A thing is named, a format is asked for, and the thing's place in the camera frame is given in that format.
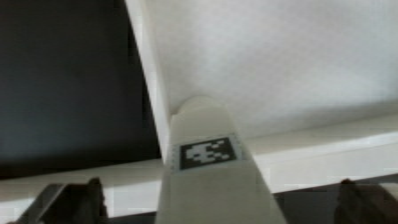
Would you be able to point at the white desk top tray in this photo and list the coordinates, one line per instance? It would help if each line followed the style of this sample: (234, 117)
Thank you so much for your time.
(292, 59)

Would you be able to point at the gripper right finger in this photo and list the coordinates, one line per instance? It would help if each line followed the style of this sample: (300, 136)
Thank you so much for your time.
(367, 203)

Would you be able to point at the white front barrier wall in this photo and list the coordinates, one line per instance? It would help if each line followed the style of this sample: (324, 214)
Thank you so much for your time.
(307, 159)

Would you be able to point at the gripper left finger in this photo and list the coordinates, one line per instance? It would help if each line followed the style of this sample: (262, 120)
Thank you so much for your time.
(70, 204)

